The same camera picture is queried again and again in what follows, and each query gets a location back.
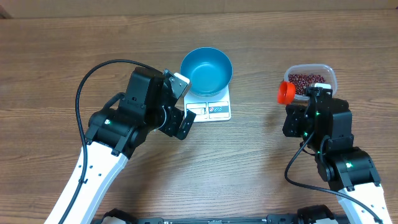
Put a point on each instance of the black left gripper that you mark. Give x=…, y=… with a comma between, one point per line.
x=176, y=116

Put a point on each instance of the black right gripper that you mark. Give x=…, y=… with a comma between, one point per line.
x=296, y=119

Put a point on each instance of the red measuring scoop blue handle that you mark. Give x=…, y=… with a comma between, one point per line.
x=286, y=93

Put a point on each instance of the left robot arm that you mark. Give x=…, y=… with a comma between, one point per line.
x=113, y=134

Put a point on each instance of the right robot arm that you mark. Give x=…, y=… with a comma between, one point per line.
x=325, y=127

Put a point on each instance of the white digital kitchen scale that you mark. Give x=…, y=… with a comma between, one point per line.
x=209, y=108

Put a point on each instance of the blue plastic bowl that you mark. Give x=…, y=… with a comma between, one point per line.
x=209, y=69

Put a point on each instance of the red beans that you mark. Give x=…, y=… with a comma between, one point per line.
x=302, y=81

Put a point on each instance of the clear plastic food container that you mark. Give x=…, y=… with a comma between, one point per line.
x=320, y=69

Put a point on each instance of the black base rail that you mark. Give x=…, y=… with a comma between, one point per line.
x=313, y=214

